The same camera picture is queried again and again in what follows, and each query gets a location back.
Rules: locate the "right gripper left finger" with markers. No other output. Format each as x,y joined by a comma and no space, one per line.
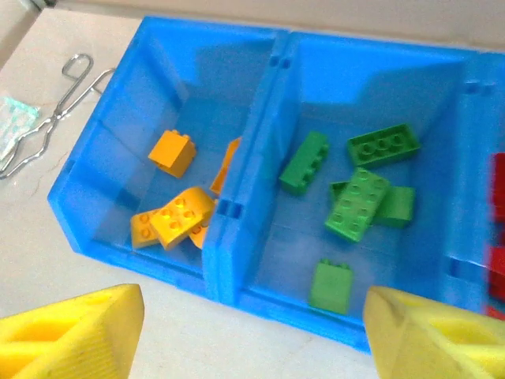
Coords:
71,335

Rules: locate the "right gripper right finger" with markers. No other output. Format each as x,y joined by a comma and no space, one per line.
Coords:
434,339

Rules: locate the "red lego brick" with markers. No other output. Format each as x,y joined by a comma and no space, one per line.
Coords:
498,266
496,312
499,185

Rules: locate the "yellow lego brick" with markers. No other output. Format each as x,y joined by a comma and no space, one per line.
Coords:
173,152
181,215
198,235
140,233
228,162

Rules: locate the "green printed lego brick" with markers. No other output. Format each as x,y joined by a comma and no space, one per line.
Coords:
357,203

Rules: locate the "blue plastic storage bin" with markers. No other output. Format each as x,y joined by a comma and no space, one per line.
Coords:
477,158
355,79
118,118

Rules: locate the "metal scissor tongs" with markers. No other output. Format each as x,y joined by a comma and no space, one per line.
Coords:
59,112

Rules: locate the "clear plastic packet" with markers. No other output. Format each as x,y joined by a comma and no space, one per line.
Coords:
16,118

